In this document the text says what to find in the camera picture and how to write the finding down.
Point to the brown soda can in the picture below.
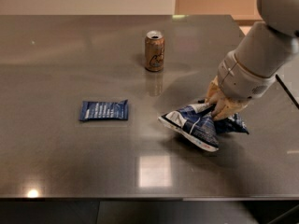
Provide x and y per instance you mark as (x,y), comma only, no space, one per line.
(154,51)

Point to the blue chip bag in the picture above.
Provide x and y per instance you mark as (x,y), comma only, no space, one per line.
(195,123)

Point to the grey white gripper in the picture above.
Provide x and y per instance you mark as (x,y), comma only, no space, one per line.
(242,79)

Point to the small blue snack packet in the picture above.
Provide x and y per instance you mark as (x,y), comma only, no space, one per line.
(104,110)

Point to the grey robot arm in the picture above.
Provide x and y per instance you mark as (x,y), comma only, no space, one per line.
(276,34)

